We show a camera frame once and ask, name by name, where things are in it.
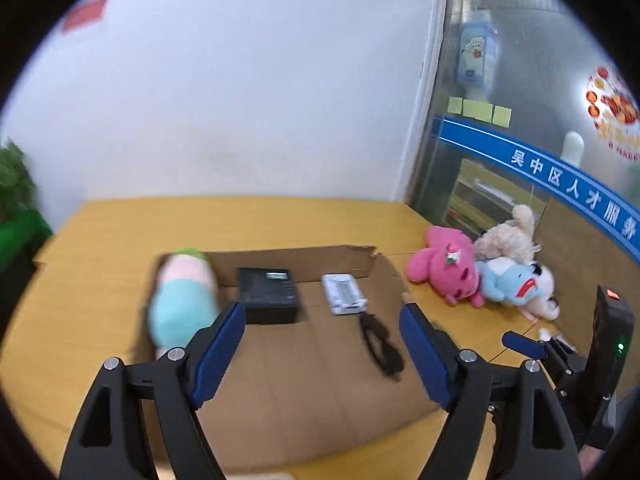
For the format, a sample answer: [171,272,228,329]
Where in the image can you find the black sunglasses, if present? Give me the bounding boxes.
[358,312,405,382]

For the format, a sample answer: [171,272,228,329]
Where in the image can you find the grey folding phone stand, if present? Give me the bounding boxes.
[321,274,368,315]

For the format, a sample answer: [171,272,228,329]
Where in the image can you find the white earbuds case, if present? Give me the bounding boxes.
[538,328,552,341]

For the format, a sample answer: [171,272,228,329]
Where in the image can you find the blue and white plush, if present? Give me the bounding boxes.
[476,257,560,321]

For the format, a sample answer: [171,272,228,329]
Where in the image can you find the beige fluffy plush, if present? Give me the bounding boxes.
[473,204,541,264]

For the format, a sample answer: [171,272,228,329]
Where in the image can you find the pink bear plush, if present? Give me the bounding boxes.
[407,226,485,309]

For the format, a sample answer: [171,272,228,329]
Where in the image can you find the teal and pink plush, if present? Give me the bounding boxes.
[146,248,220,359]

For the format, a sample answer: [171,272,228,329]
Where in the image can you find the brown cardboard box tray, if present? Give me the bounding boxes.
[198,245,438,474]

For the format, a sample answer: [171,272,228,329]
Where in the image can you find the small black box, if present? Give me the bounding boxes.
[238,268,300,325]

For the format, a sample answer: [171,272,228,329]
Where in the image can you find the yellow sticky notes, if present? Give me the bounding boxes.
[447,96,512,128]

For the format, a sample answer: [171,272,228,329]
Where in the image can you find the potted green plant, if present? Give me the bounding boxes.
[0,140,36,223]

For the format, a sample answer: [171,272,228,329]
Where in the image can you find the red wall notice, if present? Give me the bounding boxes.
[61,0,108,34]

